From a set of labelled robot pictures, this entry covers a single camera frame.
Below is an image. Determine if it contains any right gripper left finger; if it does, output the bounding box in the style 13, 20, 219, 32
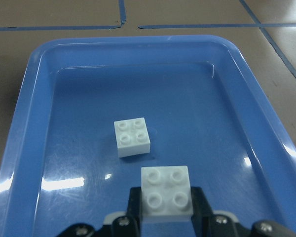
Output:
58, 187, 142, 237

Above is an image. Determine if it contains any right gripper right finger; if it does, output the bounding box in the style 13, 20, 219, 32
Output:
191, 187, 296, 237

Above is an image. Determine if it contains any white building block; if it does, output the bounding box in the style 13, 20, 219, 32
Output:
114, 118, 150, 158
141, 165, 193, 223

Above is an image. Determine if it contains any blue plastic tray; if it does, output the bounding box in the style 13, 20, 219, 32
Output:
0, 35, 296, 237

